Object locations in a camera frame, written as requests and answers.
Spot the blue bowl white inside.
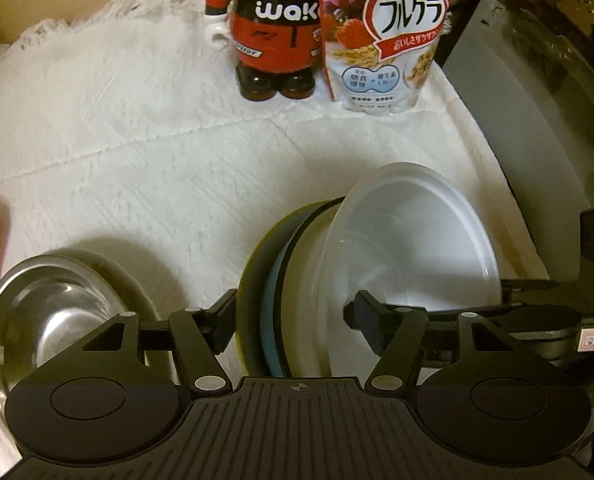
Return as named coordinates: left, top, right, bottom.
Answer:
left=260, top=198, right=343, bottom=377

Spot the grey appliance on right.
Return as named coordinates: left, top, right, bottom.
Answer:
left=441, top=0, right=594, bottom=281

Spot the white plate yellow rim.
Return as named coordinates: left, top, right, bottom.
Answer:
left=235, top=197, right=343, bottom=377

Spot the red white robot figurine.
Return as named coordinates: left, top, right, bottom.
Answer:
left=204, top=0, right=322, bottom=101

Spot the red Calbee granola bag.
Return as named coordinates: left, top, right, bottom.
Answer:
left=320, top=0, right=451, bottom=115

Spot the white textured tablecloth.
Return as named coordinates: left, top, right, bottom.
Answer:
left=0, top=0, right=551, bottom=480

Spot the stainless steel bowl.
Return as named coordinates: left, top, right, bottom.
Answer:
left=0, top=248, right=160, bottom=430

